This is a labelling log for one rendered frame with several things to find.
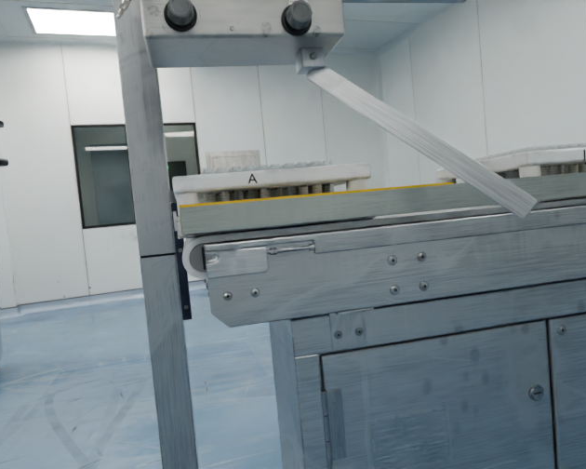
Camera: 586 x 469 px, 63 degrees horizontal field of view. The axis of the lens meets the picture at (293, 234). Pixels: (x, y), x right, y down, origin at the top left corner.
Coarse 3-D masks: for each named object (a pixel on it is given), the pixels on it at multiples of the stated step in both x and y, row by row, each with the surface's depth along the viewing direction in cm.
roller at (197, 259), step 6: (198, 246) 55; (192, 252) 55; (198, 252) 55; (204, 252) 55; (192, 258) 55; (198, 258) 55; (204, 258) 55; (192, 264) 55; (198, 264) 55; (204, 264) 55; (198, 270) 55; (204, 270) 55
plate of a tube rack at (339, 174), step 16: (192, 176) 55; (208, 176) 55; (224, 176) 56; (240, 176) 56; (256, 176) 57; (272, 176) 57; (288, 176) 57; (304, 176) 58; (320, 176) 58; (336, 176) 59; (352, 176) 59; (368, 176) 60; (176, 192) 55; (192, 192) 55; (208, 192) 58
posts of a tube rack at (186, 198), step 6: (354, 180) 60; (360, 180) 60; (348, 186) 61; (354, 186) 60; (360, 186) 60; (366, 186) 61; (180, 198) 55; (186, 198) 55; (192, 198) 55; (198, 198) 56; (180, 204) 55; (186, 204) 55
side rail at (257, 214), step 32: (384, 192) 58; (416, 192) 59; (448, 192) 60; (480, 192) 61; (544, 192) 63; (576, 192) 64; (192, 224) 53; (224, 224) 54; (256, 224) 55; (288, 224) 56
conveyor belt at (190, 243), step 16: (464, 208) 69; (480, 208) 63; (496, 208) 64; (304, 224) 63; (320, 224) 58; (336, 224) 59; (352, 224) 59; (368, 224) 60; (192, 240) 55; (208, 240) 56; (224, 240) 56; (192, 272) 55
